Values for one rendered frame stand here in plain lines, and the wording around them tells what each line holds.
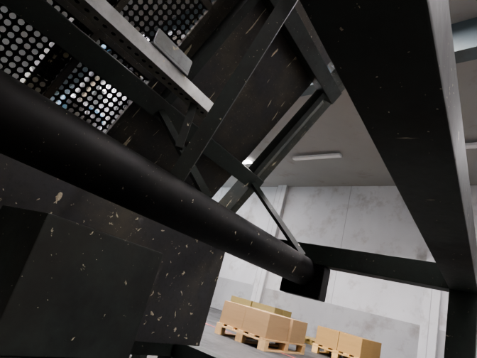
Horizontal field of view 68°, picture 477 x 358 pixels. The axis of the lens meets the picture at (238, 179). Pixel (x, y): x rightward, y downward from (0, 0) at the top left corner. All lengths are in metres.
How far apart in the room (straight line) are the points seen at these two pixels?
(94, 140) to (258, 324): 3.81
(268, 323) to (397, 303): 4.63
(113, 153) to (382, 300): 8.10
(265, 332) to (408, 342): 4.55
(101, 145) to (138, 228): 0.76
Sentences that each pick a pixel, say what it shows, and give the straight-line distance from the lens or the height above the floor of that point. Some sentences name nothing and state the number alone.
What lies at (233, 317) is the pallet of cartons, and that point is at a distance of 4.60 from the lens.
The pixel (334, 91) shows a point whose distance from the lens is 2.04.
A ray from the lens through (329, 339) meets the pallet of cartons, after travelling 6.10.
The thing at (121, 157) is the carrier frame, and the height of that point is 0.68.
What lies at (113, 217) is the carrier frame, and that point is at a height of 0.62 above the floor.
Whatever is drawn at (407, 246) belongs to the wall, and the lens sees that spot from 8.70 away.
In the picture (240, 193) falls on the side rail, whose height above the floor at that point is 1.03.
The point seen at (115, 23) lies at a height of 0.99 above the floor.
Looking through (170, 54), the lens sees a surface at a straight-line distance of 1.05.
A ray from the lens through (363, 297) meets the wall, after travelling 8.77.
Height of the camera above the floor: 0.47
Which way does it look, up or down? 18 degrees up
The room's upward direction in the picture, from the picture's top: 16 degrees clockwise
